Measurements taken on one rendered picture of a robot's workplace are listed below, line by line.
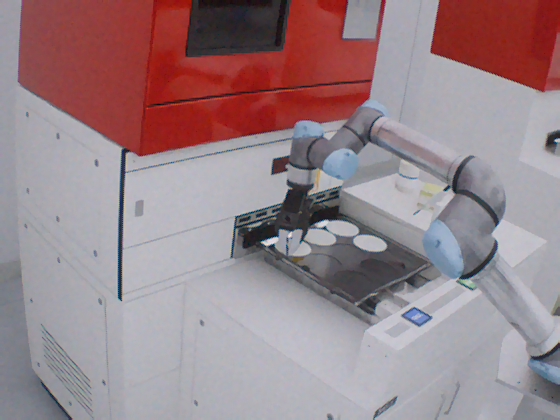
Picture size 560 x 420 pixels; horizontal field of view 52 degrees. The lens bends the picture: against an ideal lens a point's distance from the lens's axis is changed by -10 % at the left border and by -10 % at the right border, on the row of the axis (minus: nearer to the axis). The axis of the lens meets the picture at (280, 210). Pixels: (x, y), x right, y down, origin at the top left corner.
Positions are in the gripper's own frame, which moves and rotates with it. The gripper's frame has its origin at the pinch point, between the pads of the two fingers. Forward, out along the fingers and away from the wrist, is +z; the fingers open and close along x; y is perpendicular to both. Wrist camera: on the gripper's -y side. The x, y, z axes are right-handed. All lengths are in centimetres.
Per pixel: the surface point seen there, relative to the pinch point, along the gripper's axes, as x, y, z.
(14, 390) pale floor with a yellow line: 99, -4, 92
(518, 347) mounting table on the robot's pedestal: -69, -4, 10
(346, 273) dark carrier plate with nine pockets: -16.6, -0.3, 1.7
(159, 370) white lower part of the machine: 27, -19, 38
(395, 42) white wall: 3, 324, -17
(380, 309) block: -27.8, -14.0, 1.7
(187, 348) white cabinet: 21.1, -14.1, 30.5
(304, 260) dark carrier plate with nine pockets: -4.7, 1.1, 1.7
